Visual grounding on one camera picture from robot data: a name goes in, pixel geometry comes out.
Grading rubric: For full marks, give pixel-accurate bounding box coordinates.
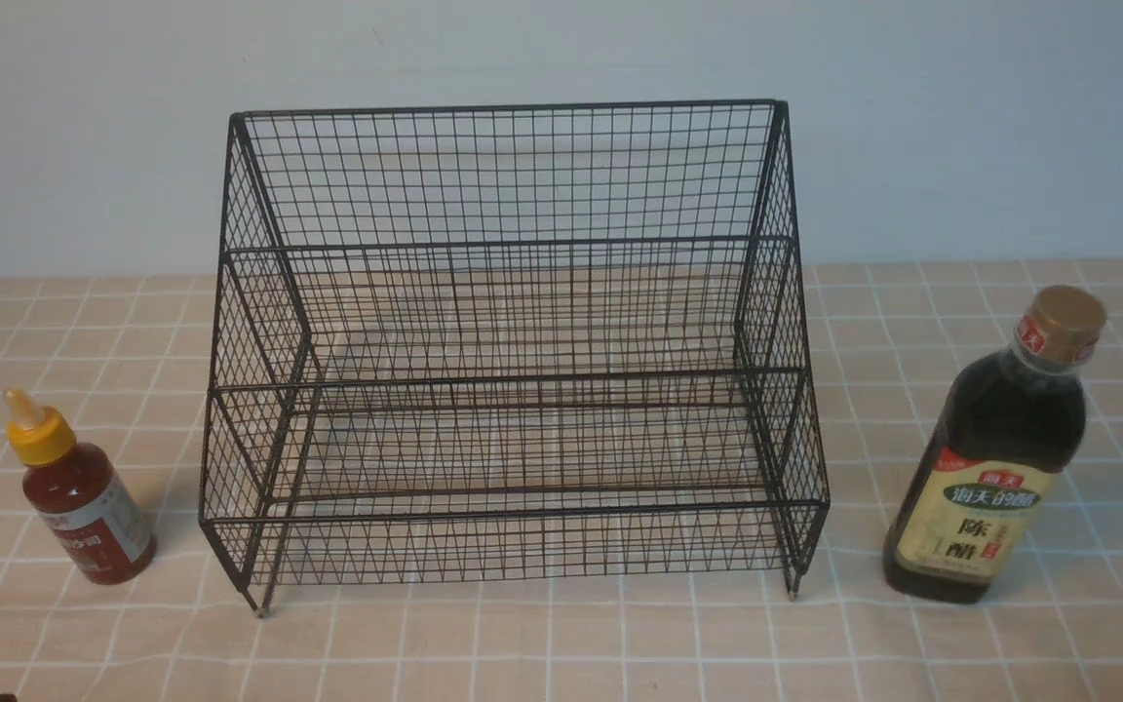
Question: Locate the dark vinegar bottle gold cap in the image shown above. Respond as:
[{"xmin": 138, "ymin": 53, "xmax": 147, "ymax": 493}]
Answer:
[{"xmin": 882, "ymin": 285, "xmax": 1108, "ymax": 605}]

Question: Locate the pink checkered tablecloth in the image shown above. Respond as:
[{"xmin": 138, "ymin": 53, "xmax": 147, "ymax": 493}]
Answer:
[{"xmin": 0, "ymin": 259, "xmax": 1123, "ymax": 701}]

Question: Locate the red chili sauce bottle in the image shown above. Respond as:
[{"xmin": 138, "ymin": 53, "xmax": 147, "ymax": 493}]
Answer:
[{"xmin": 3, "ymin": 388, "xmax": 157, "ymax": 586}]

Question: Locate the black wire mesh rack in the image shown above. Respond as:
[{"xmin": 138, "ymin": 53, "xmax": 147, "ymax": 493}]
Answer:
[{"xmin": 197, "ymin": 98, "xmax": 831, "ymax": 613}]

